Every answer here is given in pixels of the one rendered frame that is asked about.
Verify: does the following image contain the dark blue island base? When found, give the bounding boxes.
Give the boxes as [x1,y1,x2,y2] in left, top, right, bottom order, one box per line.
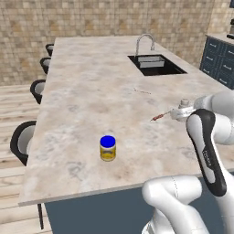
[44,174,234,234]

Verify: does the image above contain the blue lid mayonnaise jar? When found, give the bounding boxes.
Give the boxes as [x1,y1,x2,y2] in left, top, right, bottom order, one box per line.
[99,134,117,163]

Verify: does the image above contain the thin reddish brown stick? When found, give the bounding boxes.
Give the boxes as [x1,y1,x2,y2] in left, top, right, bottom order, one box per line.
[149,111,172,122]

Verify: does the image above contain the black sink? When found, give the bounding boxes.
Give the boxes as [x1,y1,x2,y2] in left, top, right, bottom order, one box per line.
[127,53,188,77]

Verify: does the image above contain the black countertop appliance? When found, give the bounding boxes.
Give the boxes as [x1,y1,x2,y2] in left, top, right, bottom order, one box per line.
[226,17,234,41]

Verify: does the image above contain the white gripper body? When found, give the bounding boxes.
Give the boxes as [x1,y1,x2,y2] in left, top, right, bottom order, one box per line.
[169,105,197,123]

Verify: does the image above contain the silver curved tap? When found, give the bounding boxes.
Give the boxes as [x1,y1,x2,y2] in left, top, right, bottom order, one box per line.
[134,33,156,58]

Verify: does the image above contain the black stool with grey seat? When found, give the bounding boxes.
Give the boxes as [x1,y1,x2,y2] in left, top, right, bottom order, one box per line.
[29,79,47,105]
[38,56,52,75]
[9,120,46,230]
[45,43,56,58]

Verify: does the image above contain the dark blue drawer cabinets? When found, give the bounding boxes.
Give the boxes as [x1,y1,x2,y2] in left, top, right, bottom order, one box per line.
[198,34,234,91]

